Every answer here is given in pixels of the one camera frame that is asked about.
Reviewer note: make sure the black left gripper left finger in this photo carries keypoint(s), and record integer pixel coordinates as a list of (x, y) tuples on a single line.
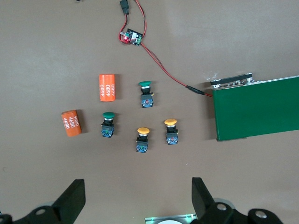
[(67, 205)]

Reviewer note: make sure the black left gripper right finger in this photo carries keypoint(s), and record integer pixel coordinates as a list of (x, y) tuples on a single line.
[(210, 210)]

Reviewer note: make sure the orange cylinder printed 4680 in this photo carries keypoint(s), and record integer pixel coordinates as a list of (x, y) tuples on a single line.
[(71, 123), (107, 88)]

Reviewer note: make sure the yellow mushroom push button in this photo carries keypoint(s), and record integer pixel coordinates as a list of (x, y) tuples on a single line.
[(171, 131), (142, 140)]

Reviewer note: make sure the green mushroom push button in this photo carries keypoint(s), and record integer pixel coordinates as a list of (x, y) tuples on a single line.
[(108, 124), (146, 93)]

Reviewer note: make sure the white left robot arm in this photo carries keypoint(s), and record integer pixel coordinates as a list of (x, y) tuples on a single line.
[(170, 222)]

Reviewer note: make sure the green conveyor belt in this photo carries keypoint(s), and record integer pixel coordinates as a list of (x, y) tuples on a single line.
[(257, 109)]

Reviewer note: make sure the small black circuit board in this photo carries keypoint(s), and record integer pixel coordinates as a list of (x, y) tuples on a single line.
[(132, 37)]

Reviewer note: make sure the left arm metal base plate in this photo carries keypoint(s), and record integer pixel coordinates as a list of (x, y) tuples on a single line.
[(151, 219)]

